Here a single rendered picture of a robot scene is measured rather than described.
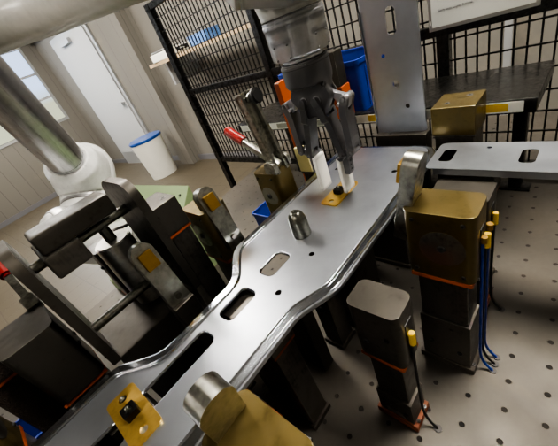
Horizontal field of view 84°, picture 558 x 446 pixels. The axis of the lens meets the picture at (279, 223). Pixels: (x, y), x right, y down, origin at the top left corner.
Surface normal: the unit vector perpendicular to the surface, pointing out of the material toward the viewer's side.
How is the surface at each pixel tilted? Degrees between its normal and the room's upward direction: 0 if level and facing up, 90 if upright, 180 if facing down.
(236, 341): 0
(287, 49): 90
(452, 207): 0
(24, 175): 90
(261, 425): 0
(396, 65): 90
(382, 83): 90
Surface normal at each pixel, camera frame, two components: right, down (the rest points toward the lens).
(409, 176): -0.61, 0.60
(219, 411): 0.77, 0.32
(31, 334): -0.32, -0.79
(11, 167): 0.77, 0.11
